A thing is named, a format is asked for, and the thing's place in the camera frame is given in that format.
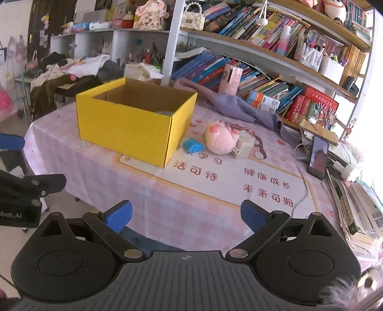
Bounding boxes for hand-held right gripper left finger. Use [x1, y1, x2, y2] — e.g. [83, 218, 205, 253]
[38, 200, 143, 259]

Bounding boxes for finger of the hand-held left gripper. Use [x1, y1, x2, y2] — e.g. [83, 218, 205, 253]
[0, 133, 26, 154]
[0, 171, 67, 200]

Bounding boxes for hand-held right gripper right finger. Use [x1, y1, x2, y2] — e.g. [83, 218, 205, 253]
[225, 200, 337, 258]

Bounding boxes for yellow cardboard box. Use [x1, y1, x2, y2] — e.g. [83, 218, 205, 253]
[75, 77, 198, 168]

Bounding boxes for pink plush toy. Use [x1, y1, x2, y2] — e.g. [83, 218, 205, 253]
[204, 120, 240, 154]

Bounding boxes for blue packet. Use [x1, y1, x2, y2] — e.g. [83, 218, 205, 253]
[182, 138, 206, 153]

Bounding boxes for cream charger plug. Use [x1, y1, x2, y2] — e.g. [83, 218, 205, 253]
[233, 132, 255, 160]

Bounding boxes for black smartphone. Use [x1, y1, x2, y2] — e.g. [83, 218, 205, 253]
[308, 136, 329, 180]

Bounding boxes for pile of clothes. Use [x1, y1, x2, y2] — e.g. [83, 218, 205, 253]
[30, 52, 126, 120]

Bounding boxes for stack of books and papers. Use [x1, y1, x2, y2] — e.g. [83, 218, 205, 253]
[326, 167, 383, 249]

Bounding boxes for brown cardboard piece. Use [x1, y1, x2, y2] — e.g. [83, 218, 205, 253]
[299, 118, 339, 147]

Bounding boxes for purple cloth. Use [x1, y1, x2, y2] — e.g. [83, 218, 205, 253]
[174, 78, 300, 147]

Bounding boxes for orange and white carton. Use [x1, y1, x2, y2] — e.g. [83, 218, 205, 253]
[247, 90, 281, 113]

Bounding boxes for small colourful figurines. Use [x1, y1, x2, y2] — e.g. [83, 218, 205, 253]
[311, 102, 336, 130]

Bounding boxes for red boxed book set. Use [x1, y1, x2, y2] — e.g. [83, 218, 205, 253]
[284, 87, 339, 124]

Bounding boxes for lilac fuzzy garment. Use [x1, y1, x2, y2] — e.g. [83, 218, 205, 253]
[321, 239, 383, 311]

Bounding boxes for pink tumbler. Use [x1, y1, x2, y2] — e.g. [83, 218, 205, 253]
[218, 64, 242, 96]

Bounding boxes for cream cloth bag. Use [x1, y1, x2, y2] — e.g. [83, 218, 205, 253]
[124, 63, 164, 82]

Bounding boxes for row of colourful books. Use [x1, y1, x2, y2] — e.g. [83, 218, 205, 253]
[203, 3, 312, 57]
[171, 51, 303, 114]

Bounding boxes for white pen organizer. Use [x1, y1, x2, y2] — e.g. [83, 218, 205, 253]
[299, 33, 345, 85]

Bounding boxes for pink and white bottle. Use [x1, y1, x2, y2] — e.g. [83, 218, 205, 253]
[277, 25, 293, 56]

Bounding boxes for white bookshelf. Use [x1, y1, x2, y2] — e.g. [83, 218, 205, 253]
[49, 0, 374, 141]

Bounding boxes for doll in pink dress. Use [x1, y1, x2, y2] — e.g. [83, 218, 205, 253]
[133, 0, 168, 30]

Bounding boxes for white hanging ornament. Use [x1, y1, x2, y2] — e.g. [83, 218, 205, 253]
[257, 0, 270, 26]

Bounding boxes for white quilted handbag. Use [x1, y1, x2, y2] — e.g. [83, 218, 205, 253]
[181, 1, 206, 30]

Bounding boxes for panda plush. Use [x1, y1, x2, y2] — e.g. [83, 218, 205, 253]
[325, 0, 348, 24]

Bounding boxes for white cable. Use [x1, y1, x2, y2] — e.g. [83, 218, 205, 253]
[278, 124, 313, 217]

